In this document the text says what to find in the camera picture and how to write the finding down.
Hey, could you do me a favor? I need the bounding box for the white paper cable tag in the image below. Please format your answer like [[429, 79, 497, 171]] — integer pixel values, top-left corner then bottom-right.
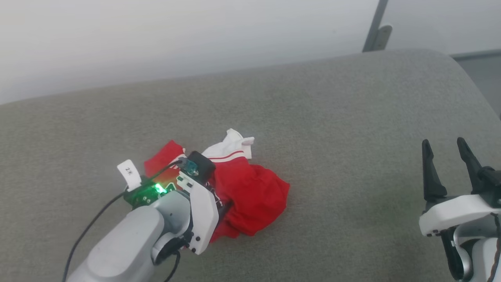
[[117, 159, 142, 192]]

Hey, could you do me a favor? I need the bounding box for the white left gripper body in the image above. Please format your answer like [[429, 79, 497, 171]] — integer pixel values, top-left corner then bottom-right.
[[177, 176, 220, 255]]

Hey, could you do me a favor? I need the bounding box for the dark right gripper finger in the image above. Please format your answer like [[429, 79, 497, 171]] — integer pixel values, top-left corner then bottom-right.
[[456, 137, 487, 195], [422, 139, 448, 202]]

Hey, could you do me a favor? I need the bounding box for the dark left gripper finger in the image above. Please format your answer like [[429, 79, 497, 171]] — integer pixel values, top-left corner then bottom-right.
[[217, 201, 234, 221]]

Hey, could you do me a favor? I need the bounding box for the grey post bracket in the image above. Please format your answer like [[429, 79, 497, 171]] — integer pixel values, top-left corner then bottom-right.
[[375, 25, 393, 51]]

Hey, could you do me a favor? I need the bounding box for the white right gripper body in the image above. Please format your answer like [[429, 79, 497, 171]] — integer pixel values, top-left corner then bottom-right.
[[418, 193, 501, 238]]

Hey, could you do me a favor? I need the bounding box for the grey metal post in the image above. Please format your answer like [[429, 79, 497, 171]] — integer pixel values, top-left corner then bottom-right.
[[362, 0, 390, 53]]

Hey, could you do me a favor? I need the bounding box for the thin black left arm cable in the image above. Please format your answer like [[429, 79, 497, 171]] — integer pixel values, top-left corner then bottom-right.
[[62, 158, 188, 282]]

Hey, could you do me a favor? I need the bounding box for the red and white jersey garment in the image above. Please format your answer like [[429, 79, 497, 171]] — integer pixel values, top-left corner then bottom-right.
[[144, 128, 291, 244]]

